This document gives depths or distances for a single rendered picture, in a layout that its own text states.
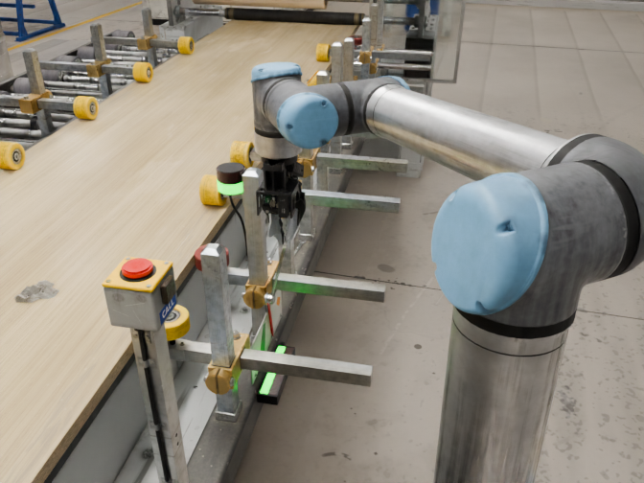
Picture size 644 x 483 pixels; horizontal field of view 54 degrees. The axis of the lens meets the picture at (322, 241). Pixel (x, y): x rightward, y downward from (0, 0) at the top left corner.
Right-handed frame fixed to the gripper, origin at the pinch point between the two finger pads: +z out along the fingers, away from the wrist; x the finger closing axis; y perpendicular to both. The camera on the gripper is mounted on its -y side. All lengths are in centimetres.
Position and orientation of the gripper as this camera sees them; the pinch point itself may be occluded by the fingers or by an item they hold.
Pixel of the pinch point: (285, 237)
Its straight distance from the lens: 133.8
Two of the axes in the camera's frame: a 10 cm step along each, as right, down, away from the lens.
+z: 0.0, 8.6, 5.1
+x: 9.8, 1.0, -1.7
